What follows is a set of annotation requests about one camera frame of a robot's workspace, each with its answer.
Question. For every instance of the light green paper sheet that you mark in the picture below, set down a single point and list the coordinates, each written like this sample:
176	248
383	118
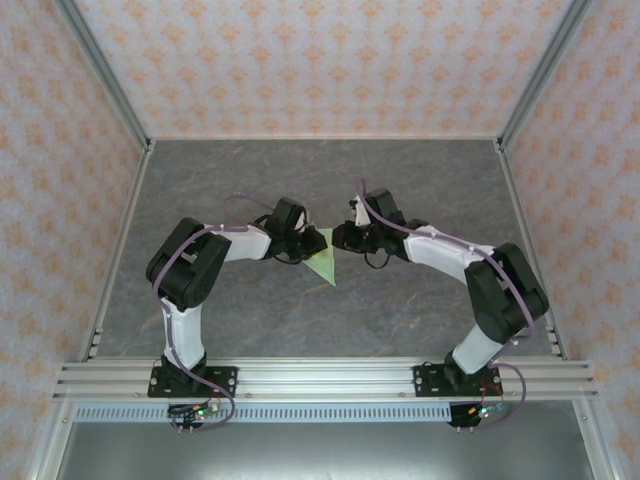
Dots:
327	267

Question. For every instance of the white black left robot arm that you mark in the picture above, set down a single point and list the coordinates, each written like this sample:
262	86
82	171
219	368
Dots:
185	270

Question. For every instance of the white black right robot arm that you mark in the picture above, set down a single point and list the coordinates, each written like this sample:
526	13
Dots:
487	300

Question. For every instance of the long aluminium mounting beam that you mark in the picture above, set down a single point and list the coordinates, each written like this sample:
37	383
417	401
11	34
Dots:
325	380

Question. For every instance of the grey metal panel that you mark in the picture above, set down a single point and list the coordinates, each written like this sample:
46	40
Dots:
320	450

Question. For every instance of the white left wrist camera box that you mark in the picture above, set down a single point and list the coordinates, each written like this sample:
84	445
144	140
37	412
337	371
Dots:
301	220

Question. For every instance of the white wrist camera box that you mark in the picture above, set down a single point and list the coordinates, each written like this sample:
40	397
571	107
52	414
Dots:
301	220
360	212

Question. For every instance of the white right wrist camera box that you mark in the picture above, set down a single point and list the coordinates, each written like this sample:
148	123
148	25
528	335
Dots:
360	212

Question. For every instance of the aluminium table edge rail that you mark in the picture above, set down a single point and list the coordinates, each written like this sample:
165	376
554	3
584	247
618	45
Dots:
515	190
136	190

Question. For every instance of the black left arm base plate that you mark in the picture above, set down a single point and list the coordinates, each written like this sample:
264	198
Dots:
226	375

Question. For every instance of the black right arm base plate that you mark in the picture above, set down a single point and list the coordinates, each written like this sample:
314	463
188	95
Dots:
425	382

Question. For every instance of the aluminium frame post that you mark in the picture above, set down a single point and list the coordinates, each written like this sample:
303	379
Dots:
105	70
544	70

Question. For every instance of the black board bracket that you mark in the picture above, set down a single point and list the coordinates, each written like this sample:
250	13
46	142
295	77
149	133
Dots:
457	419
187	426

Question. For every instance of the small aluminium rail bracket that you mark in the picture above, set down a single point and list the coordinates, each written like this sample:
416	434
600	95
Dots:
553	341
96	342

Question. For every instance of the aluminium frame leg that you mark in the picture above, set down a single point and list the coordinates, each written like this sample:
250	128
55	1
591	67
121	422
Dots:
597	440
52	440

